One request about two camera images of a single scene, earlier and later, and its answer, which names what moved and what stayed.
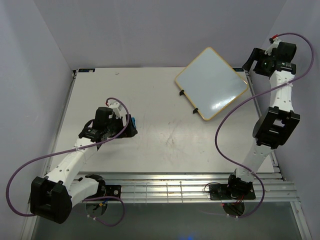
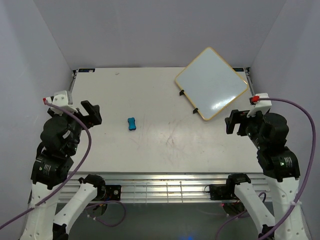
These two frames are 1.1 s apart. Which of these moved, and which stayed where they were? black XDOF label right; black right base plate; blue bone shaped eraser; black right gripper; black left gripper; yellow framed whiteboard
Moved: black left gripper; black right gripper
Stayed: black right base plate; blue bone shaped eraser; yellow framed whiteboard; black XDOF label right
